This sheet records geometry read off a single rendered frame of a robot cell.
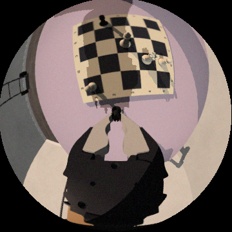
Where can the white pawn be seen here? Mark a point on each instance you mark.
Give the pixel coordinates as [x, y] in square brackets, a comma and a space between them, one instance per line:
[163, 62]
[91, 87]

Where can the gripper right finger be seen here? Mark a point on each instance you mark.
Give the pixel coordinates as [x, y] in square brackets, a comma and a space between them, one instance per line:
[139, 143]

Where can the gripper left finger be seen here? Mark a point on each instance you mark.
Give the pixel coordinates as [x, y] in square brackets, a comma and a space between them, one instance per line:
[93, 142]

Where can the chessboard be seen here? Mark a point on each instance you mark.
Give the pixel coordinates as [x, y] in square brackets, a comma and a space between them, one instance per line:
[118, 71]

